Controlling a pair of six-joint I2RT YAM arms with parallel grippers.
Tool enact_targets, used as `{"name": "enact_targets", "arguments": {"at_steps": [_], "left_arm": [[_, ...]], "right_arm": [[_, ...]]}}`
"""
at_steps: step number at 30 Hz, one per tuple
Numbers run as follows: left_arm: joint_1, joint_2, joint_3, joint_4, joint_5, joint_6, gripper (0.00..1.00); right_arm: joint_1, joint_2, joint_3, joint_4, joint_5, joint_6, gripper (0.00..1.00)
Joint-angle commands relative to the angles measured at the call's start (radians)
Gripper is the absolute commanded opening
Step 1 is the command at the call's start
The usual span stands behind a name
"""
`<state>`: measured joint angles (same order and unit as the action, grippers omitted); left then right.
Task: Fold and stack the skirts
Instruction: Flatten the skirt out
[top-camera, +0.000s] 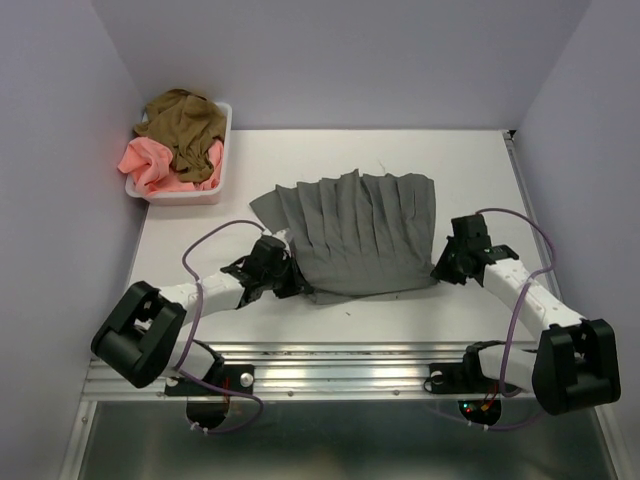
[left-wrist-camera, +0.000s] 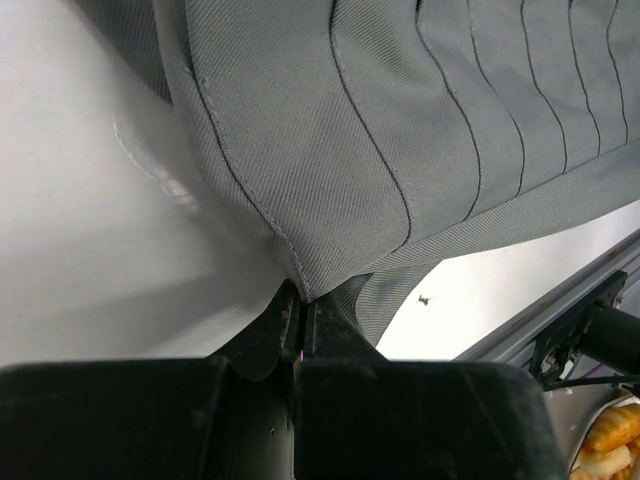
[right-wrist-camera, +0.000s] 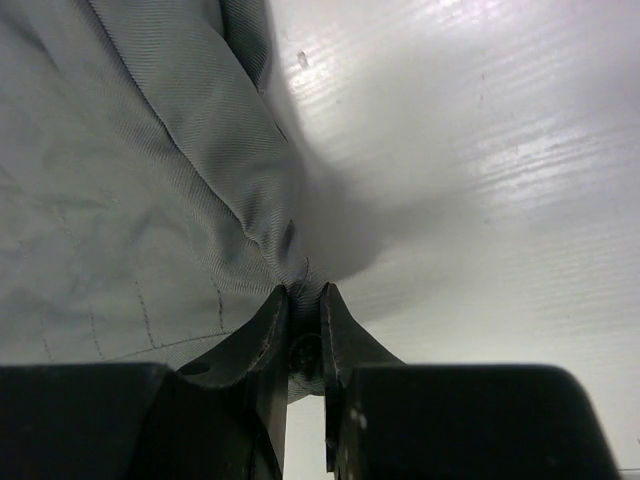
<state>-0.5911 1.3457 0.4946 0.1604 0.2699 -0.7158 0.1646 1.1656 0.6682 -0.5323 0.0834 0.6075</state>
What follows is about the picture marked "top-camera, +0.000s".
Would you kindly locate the white plastic bin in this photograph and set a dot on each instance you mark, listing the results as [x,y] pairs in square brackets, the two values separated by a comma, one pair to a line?
[196,197]

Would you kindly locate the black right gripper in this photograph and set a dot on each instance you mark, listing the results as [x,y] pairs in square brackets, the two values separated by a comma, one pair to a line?
[442,271]

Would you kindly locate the olive brown skirt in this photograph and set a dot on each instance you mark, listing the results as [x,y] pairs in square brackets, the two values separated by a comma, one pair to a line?
[187,124]

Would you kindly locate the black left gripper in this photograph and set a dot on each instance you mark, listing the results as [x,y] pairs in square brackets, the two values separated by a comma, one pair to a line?
[295,285]

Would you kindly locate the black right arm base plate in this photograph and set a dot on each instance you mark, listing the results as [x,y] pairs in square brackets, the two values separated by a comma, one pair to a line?
[458,378]

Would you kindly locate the pink skirt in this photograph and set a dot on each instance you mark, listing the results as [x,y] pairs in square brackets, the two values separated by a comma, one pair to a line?
[149,163]

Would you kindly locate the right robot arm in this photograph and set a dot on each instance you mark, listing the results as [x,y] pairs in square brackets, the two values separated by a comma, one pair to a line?
[565,360]

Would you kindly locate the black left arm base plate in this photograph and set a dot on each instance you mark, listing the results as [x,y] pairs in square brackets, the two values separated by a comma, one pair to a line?
[237,378]

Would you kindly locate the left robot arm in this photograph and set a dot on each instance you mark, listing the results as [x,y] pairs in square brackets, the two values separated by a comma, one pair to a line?
[139,338]

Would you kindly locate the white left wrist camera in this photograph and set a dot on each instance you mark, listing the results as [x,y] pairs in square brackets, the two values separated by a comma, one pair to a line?
[283,236]

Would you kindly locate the grey pleated skirt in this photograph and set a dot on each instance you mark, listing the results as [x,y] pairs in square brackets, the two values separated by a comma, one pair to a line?
[358,235]

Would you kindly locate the aluminium rail frame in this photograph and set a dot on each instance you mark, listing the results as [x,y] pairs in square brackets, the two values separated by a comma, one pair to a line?
[342,384]

